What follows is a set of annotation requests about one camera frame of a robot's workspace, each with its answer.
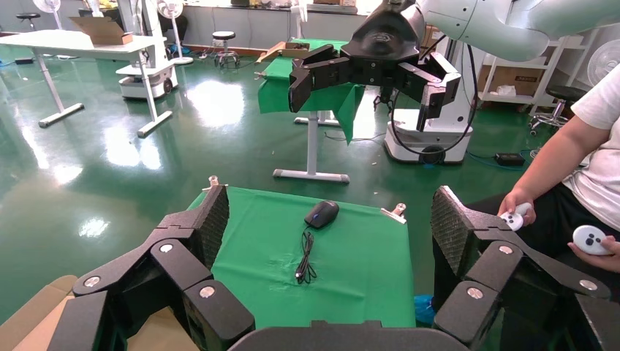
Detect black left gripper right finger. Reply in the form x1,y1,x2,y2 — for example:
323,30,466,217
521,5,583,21
430,185,620,351

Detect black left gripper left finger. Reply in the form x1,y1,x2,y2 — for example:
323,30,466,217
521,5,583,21
48,184,256,351

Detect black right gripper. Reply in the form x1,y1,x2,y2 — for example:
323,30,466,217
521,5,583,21
288,0,462,133

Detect white handheld controller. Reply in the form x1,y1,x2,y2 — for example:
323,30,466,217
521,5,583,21
572,224,613,257
499,202,533,233

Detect black wired computer mouse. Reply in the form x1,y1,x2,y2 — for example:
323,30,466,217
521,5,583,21
294,200,341,286

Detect person's right bare forearm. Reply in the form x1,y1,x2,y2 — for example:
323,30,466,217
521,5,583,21
512,112,612,205

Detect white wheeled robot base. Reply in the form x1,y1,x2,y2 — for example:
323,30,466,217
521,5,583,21
115,0,180,101
383,37,487,167

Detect small flat cardboard box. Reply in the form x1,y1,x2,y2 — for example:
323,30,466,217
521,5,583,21
255,41,311,64

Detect open brown cardboard box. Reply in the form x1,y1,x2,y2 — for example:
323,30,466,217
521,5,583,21
0,275,200,351

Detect large open cardboard box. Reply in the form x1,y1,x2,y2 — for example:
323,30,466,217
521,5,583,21
68,15,135,48

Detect person's right hand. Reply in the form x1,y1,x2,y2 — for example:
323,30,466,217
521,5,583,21
497,189,538,227

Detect person's left hand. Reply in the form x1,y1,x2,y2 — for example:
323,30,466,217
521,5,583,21
567,235,620,273

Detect small black claw gripper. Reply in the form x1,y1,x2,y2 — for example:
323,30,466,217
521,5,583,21
371,87,394,113

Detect black trousers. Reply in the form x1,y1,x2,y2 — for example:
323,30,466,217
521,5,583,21
464,183,620,303

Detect silver metal binder clip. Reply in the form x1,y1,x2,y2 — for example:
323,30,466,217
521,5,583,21
202,175,229,193
379,203,408,225

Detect black power adapter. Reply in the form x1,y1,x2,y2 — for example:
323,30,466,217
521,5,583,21
494,152,527,169

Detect white shelf rack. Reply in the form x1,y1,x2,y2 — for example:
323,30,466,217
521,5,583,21
476,34,585,118

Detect long grey workbench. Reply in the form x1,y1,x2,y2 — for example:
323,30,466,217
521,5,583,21
181,2,370,50

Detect white t-shirt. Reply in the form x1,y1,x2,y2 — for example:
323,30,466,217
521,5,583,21
562,63,620,235

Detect brown printed carton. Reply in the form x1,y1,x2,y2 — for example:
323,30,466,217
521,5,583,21
477,64,547,98

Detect black round stool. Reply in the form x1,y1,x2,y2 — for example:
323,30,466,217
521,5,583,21
15,12,42,33
528,84,590,137
211,30,241,69

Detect white standing fan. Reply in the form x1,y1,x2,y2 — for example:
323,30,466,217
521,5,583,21
32,0,64,31
156,0,195,67
586,39,620,88

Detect thin black floor cable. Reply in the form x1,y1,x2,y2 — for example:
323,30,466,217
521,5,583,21
323,131,387,145

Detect white T-leg table frame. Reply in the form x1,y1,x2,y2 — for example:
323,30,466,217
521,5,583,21
272,110,351,186

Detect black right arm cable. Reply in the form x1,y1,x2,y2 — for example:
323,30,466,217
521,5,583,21
390,43,480,156

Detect metal table frame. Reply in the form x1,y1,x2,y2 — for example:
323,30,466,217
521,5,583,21
0,29,174,140

